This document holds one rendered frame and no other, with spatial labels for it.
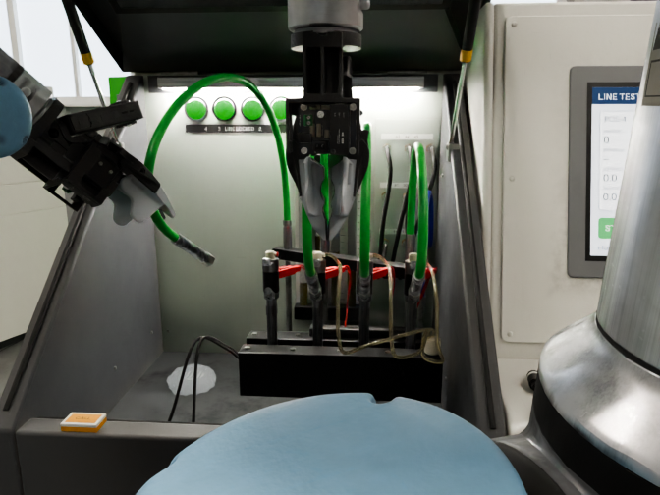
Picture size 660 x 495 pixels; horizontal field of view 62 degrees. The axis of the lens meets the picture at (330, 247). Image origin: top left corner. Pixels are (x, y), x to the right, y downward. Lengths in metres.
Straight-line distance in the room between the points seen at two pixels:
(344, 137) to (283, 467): 0.41
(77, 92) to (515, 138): 5.10
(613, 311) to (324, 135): 0.40
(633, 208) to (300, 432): 0.12
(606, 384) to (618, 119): 0.86
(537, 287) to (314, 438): 0.81
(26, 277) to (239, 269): 2.74
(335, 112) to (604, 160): 0.57
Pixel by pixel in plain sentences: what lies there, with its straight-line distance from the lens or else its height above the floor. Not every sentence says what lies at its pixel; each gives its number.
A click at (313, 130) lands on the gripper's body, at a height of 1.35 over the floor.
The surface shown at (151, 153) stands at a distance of 0.82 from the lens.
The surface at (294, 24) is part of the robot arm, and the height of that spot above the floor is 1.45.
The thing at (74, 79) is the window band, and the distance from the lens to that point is 5.80.
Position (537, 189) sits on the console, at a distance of 0.97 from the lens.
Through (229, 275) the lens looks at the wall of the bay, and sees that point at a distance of 1.27.
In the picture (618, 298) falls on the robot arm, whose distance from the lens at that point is 0.19.
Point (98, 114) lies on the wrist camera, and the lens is 0.80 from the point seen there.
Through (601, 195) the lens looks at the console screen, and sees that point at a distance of 1.00.
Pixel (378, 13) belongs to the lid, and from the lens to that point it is 1.07.
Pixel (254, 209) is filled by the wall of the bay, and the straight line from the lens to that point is 1.22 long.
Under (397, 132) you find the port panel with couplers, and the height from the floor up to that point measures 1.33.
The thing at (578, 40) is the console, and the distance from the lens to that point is 1.05.
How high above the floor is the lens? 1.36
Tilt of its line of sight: 13 degrees down
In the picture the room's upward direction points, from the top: straight up
